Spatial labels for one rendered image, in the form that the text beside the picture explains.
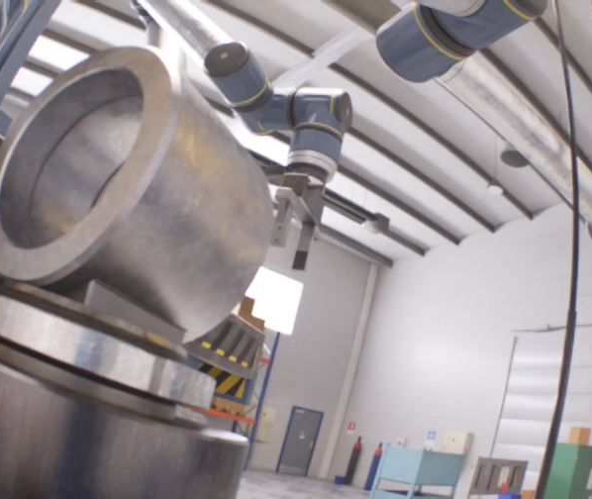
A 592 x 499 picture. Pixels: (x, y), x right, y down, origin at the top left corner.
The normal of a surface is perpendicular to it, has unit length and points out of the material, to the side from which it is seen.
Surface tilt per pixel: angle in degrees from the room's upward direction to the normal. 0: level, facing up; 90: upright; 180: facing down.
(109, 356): 90
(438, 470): 90
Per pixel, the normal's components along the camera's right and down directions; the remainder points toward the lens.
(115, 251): 0.51, 0.70
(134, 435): 0.62, -0.08
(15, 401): 0.22, -0.23
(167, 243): 0.72, 0.49
